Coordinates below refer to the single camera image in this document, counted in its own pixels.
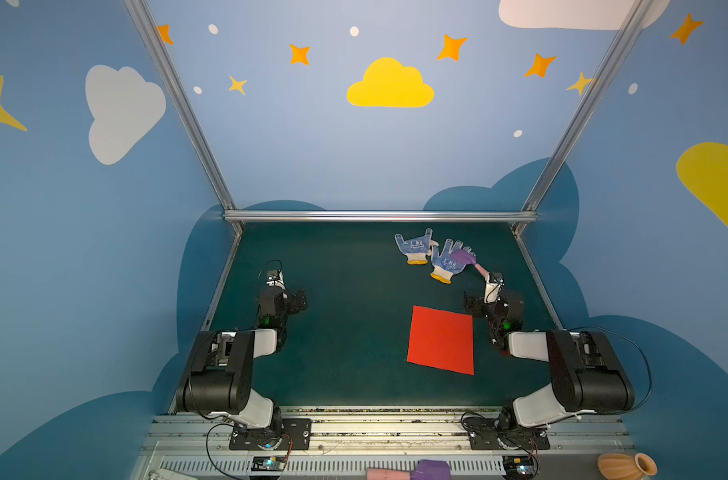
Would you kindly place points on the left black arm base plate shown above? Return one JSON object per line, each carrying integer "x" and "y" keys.
{"x": 295, "y": 432}

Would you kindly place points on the right green circuit board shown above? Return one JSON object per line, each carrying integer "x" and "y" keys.
{"x": 519, "y": 468}

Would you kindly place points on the rear aluminium frame bar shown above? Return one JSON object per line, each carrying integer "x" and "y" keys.
{"x": 378, "y": 216}

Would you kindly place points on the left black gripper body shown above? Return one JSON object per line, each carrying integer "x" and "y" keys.
{"x": 273, "y": 294}

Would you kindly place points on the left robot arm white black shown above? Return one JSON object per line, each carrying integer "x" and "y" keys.
{"x": 217, "y": 380}

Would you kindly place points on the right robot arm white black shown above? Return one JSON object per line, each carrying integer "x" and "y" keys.
{"x": 586, "y": 374}

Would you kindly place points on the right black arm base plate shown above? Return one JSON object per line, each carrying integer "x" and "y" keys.
{"x": 489, "y": 434}

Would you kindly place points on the pink purple brush front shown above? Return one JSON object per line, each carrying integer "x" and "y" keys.
{"x": 425, "y": 470}

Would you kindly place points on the blue dotted work glove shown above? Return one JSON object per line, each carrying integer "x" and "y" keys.
{"x": 418, "y": 250}
{"x": 444, "y": 267}

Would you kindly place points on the right blue dotted work glove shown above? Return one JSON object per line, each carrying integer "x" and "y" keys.
{"x": 444, "y": 267}

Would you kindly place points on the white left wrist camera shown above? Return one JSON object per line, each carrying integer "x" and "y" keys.
{"x": 275, "y": 278}

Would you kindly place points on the green circuit board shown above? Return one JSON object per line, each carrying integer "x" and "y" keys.
{"x": 519, "y": 468}
{"x": 268, "y": 464}

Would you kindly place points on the left green circuit board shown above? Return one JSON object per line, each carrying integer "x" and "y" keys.
{"x": 268, "y": 464}

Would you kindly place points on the aluminium frame post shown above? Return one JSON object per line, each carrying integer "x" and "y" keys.
{"x": 611, "y": 64}
{"x": 145, "y": 23}

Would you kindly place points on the right aluminium frame post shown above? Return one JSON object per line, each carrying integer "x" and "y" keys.
{"x": 611, "y": 64}

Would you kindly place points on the front aluminium rail base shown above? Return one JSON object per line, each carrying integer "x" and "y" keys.
{"x": 348, "y": 440}

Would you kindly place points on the purple pink brush on table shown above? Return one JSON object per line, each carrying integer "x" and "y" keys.
{"x": 466, "y": 257}

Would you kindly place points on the red square paper sheet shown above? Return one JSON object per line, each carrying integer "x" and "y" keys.
{"x": 441, "y": 339}

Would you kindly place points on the left blue dotted work glove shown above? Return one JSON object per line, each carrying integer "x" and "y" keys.
{"x": 418, "y": 250}

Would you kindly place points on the terracotta ribbed vase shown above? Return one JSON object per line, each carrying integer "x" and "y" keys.
{"x": 618, "y": 466}

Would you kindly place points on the left aluminium frame post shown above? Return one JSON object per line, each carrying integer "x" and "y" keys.
{"x": 145, "y": 23}

